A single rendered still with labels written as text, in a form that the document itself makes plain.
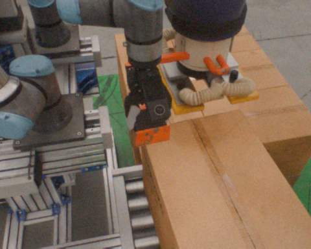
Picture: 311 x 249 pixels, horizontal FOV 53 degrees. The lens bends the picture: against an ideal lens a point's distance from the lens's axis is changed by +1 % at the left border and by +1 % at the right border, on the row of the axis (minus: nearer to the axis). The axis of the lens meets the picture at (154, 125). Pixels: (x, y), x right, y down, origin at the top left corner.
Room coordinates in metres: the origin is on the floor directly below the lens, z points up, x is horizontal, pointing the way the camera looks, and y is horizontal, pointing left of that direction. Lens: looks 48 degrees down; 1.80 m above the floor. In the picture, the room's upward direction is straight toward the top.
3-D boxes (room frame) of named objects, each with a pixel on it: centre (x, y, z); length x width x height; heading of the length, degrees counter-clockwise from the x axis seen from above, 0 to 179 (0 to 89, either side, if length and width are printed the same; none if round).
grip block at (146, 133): (0.53, 0.01, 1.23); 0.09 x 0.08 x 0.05; 105
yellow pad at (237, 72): (0.91, -0.25, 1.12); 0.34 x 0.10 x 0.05; 15
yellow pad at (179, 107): (0.86, -0.07, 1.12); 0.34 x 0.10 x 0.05; 15
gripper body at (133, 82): (0.55, 0.02, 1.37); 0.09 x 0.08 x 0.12; 15
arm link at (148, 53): (0.55, 0.02, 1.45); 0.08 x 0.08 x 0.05
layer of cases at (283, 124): (1.58, -0.30, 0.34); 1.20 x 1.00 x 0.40; 12
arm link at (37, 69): (0.73, 0.36, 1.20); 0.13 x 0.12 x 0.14; 171
